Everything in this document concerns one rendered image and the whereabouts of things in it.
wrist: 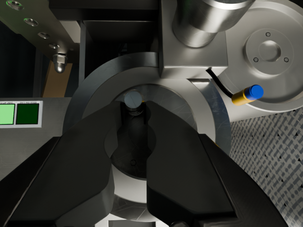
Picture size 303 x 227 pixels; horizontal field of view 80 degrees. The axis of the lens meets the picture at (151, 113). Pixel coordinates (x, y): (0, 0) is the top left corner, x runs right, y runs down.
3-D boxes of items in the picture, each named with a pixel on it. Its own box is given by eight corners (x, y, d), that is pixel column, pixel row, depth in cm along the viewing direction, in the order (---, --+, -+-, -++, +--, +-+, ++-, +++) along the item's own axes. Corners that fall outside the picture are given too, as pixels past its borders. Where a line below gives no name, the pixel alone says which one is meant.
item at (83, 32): (89, -86, 19) (84, 83, 17) (117, 37, 42) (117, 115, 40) (84, -87, 19) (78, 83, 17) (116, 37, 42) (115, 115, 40)
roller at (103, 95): (211, 65, 16) (221, 200, 15) (169, 110, 42) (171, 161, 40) (81, 65, 16) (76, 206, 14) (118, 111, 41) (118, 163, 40)
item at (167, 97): (134, 202, 13) (81, 115, 14) (135, 194, 15) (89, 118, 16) (217, 144, 14) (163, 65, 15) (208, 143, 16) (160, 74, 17)
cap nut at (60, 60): (64, 54, 48) (63, 70, 47) (70, 60, 52) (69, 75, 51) (50, 54, 48) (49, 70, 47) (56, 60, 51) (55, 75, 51)
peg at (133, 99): (117, 96, 11) (136, 84, 11) (122, 104, 14) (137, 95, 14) (130, 115, 11) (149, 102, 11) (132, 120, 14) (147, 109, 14)
